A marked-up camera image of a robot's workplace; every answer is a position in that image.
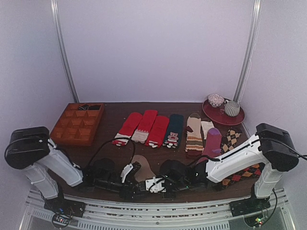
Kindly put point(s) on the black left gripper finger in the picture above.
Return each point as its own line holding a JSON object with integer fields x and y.
{"x": 136, "y": 167}
{"x": 129, "y": 192}

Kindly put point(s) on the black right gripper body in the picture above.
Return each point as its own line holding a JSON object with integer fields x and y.
{"x": 166, "y": 188}

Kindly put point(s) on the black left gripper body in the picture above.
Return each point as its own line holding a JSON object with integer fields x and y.
{"x": 104, "y": 184}

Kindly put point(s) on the tan ribbed sock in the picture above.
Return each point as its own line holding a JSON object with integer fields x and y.
{"x": 145, "y": 172}

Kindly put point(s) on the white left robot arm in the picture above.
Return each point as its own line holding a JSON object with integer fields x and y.
{"x": 32, "y": 151}

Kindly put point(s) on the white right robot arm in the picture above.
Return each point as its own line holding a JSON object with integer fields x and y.
{"x": 270, "y": 145}

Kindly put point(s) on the red sock beige cuff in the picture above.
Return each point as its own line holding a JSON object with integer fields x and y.
{"x": 142, "y": 132}

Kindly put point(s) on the beige brown striped sock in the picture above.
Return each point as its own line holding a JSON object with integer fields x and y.
{"x": 194, "y": 144}

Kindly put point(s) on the red sock white cuff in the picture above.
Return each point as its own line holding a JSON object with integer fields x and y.
{"x": 127, "y": 129}

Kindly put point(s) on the red sock spotted cuff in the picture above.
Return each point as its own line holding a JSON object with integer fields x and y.
{"x": 158, "y": 131}

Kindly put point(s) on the dark green monkey sock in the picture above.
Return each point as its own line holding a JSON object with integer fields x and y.
{"x": 174, "y": 131}

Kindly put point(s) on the magenta purple sock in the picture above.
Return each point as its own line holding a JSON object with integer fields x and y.
{"x": 212, "y": 146}

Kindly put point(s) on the wooden compartment tray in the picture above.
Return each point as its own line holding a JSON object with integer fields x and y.
{"x": 75, "y": 127}

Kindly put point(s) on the cream short sock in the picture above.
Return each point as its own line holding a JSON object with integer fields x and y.
{"x": 206, "y": 125}

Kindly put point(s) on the brown argyle sock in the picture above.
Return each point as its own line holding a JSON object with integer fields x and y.
{"x": 229, "y": 140}

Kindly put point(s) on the striped rolled sock in tray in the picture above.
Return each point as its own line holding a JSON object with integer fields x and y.
{"x": 83, "y": 107}

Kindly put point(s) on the red round plate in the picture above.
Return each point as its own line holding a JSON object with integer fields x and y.
{"x": 217, "y": 114}

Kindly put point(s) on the red orange argyle sock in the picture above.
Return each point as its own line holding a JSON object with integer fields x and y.
{"x": 253, "y": 171}

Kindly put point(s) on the white patterned bowl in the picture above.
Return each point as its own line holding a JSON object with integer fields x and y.
{"x": 215, "y": 100}

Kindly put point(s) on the grey striped mug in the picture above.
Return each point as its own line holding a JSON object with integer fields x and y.
{"x": 231, "y": 108}

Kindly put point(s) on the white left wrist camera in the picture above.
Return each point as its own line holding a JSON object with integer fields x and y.
{"x": 126, "y": 170}

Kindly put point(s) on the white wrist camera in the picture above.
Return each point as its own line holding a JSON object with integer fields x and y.
{"x": 154, "y": 188}
{"x": 126, "y": 170}

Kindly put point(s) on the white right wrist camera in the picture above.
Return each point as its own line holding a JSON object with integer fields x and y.
{"x": 154, "y": 188}

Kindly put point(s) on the left aluminium frame post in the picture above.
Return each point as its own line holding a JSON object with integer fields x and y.
{"x": 62, "y": 48}

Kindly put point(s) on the aluminium frame post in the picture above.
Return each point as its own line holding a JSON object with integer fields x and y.
{"x": 62, "y": 48}
{"x": 251, "y": 44}

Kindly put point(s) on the right aluminium frame post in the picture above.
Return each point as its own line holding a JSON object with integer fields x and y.
{"x": 251, "y": 44}

